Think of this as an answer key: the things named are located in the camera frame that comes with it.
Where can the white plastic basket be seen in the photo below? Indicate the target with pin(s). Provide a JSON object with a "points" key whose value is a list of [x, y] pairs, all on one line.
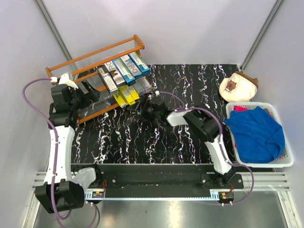
{"points": [[285, 160]]}

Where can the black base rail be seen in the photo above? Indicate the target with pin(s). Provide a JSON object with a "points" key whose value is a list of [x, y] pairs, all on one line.
{"points": [[164, 182]]}

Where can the orange wooden shelf rack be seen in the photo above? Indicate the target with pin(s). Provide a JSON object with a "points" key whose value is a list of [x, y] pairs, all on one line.
{"points": [[84, 68]]}

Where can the silver black toothpaste box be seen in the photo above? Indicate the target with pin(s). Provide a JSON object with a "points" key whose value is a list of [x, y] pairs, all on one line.
{"points": [[116, 75]]}

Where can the blue cloth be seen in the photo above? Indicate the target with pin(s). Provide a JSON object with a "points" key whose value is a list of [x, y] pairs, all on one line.
{"points": [[259, 138]]}

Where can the silver toothpaste box angled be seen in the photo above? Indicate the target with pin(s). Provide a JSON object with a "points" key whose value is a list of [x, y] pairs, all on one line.
{"points": [[145, 84]]}

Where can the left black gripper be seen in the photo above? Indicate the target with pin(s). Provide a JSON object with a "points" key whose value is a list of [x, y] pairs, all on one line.
{"points": [[93, 95]]}

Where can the blue toothpaste box with label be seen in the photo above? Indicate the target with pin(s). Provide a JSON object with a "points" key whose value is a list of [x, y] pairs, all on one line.
{"points": [[125, 72]]}

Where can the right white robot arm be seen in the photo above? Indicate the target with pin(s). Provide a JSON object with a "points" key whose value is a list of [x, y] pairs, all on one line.
{"points": [[201, 122]]}

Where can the blue toothpaste box plain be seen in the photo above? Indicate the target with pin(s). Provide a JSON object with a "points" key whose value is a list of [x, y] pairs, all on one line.
{"points": [[133, 68]]}

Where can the yellow toothpaste box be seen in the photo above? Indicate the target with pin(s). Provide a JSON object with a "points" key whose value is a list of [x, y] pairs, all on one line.
{"points": [[120, 100], [133, 92], [126, 95]]}

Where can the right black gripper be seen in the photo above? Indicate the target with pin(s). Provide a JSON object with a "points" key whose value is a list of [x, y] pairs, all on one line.
{"points": [[146, 103]]}

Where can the pink cloth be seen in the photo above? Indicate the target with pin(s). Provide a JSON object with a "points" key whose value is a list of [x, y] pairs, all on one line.
{"points": [[239, 108]]}

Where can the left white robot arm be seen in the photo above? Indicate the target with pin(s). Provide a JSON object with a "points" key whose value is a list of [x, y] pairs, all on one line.
{"points": [[61, 191]]}

